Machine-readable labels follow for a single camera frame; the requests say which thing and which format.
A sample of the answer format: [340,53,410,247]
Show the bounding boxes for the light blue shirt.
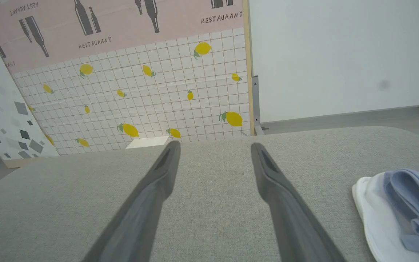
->
[352,168,419,262]

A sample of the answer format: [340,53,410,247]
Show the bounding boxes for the grey metal panel stand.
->
[251,75,269,136]

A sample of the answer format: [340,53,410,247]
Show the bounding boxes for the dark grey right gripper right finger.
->
[250,142,347,262]

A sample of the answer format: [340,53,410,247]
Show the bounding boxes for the lemon print partition panel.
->
[0,0,256,156]

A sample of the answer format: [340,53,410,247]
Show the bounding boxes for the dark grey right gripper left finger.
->
[81,141,181,262]

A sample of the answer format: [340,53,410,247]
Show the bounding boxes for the grey terrazzo print panel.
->
[0,11,60,169]

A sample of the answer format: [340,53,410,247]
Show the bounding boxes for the white box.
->
[125,136,170,149]

